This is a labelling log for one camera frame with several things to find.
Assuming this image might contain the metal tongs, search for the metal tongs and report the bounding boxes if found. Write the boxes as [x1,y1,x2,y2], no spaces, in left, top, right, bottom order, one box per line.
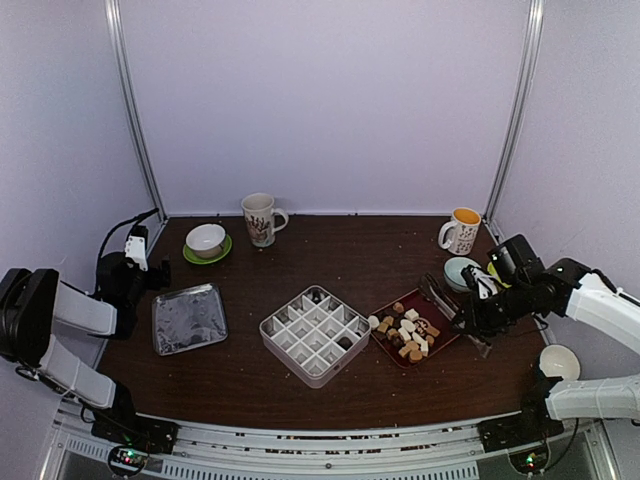
[418,273,492,359]

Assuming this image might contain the lime green bowl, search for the lime green bowl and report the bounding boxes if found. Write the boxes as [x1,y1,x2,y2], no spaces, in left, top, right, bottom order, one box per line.
[487,262,511,288]

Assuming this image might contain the right aluminium frame post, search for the right aluminium frame post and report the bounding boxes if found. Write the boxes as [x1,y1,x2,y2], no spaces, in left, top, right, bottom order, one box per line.
[484,0,545,225]

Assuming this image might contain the front metal rail base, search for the front metal rail base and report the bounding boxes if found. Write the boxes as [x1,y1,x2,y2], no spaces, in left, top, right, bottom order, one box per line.
[49,419,614,480]

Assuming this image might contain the light blue bowl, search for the light blue bowl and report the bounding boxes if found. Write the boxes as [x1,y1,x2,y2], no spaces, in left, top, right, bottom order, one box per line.
[444,256,480,293]

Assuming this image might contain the white bowl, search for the white bowl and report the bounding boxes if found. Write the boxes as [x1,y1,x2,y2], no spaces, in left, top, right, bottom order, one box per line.
[186,224,226,252]

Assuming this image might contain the white bowl off table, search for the white bowl off table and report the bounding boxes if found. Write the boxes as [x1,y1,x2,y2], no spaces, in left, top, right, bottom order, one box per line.
[537,344,581,381]

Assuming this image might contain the bunny print tin lid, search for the bunny print tin lid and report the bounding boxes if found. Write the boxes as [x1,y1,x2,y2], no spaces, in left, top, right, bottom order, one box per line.
[151,283,228,356]

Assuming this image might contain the white divided tin box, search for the white divided tin box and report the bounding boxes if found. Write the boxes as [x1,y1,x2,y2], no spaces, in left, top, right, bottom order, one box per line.
[260,285,371,389]

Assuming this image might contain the red chocolate tray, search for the red chocolate tray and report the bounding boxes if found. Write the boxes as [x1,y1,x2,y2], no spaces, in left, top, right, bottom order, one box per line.
[371,289,460,369]

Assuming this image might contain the tall coral print mug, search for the tall coral print mug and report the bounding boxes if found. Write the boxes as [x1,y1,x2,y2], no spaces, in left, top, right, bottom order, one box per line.
[241,193,289,248]

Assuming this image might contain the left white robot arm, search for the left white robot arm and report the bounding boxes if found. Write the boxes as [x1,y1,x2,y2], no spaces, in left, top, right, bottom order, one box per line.
[1,253,171,444]

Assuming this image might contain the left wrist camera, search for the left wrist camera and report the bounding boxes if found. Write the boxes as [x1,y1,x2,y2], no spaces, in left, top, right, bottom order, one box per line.
[124,224,148,272]

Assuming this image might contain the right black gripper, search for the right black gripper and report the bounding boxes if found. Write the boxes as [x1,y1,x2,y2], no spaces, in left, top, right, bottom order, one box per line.
[447,279,533,337]

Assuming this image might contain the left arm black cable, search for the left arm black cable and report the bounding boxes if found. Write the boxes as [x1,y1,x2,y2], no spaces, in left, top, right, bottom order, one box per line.
[92,208,160,296]

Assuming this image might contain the green saucer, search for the green saucer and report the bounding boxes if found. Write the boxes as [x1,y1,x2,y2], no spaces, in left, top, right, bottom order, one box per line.
[182,234,233,265]

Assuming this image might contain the yellow interior mug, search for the yellow interior mug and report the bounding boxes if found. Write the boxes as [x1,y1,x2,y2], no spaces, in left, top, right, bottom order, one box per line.
[438,207,482,256]

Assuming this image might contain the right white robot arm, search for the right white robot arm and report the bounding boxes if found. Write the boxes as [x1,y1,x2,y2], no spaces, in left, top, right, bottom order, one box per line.
[451,234,639,442]

